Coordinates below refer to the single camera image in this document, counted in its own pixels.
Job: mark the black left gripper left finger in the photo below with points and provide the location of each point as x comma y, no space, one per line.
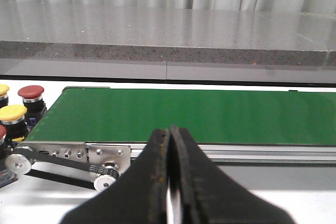
138,196

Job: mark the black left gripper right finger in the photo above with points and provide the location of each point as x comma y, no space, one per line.
208,195

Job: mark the red mushroom push button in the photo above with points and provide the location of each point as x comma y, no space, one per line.
33,101
2,141

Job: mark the yellow mushroom push button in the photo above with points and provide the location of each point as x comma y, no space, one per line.
3,95
13,119

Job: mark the small silver drive pulley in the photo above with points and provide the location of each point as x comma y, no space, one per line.
102,182

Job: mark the black drive timing belt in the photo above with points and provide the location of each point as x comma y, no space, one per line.
63,163

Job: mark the green conveyor belt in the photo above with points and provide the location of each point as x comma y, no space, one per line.
211,116

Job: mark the large silver drive pulley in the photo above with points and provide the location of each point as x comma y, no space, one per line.
18,164

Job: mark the grey stone countertop left slab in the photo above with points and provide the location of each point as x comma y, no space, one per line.
102,33

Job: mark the steel motor mount plate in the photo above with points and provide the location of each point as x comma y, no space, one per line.
117,157

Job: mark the aluminium conveyor frame rail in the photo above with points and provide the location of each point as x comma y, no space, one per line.
269,154

